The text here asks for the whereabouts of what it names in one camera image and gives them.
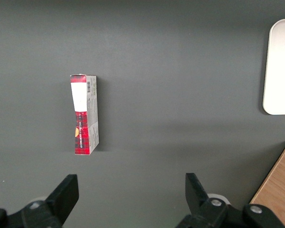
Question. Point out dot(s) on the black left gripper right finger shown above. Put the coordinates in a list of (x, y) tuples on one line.
[(197, 202)]

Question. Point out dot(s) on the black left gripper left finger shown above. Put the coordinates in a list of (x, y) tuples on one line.
[(59, 199)]

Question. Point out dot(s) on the beige rectangular tray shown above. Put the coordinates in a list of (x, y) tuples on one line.
[(281, 71)]

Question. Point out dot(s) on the red plaid cardboard box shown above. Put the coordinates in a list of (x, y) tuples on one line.
[(84, 123)]

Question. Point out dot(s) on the wooden two-drawer cabinet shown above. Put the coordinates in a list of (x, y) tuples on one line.
[(279, 190)]

